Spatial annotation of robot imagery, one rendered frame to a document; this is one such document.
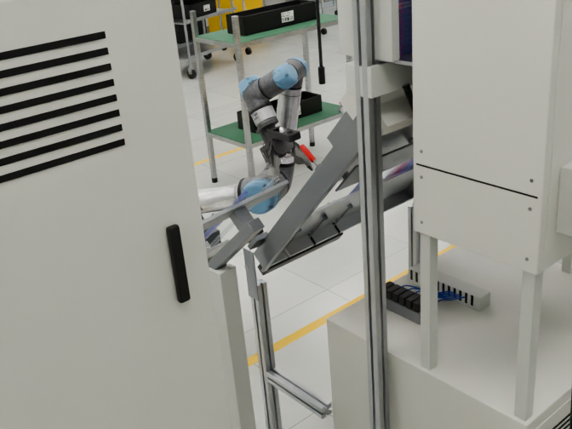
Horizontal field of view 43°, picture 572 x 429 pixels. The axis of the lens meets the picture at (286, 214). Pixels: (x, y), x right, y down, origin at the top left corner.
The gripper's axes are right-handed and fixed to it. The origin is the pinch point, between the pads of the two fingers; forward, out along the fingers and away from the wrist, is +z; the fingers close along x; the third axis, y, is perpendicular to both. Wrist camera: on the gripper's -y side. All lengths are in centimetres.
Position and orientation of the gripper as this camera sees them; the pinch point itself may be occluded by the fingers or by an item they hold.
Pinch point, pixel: (296, 177)
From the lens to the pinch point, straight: 232.4
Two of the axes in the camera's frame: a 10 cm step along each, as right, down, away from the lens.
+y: -5.0, 2.7, 8.2
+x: -7.6, 3.3, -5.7
